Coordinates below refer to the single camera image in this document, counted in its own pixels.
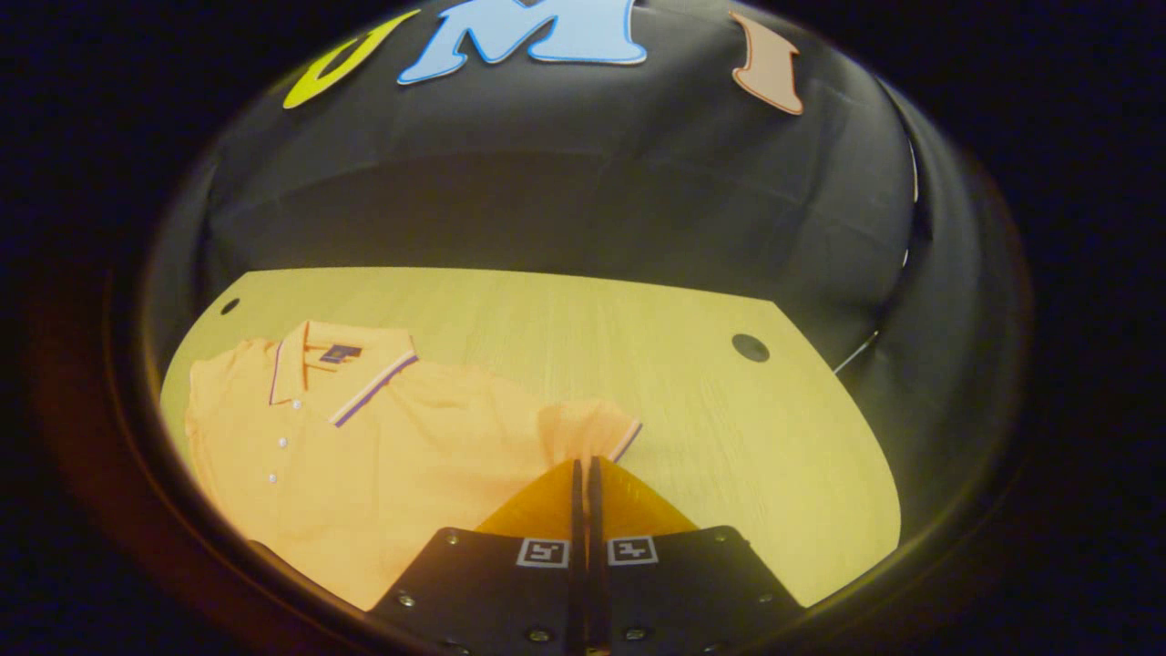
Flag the black backdrop cloth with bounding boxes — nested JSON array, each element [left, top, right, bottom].
[[146, 0, 1035, 548]]

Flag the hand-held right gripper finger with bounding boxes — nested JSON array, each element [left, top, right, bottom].
[[588, 456, 807, 656], [369, 458, 585, 656]]

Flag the orange T-shirt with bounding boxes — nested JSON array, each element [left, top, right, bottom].
[[185, 319, 643, 611]]

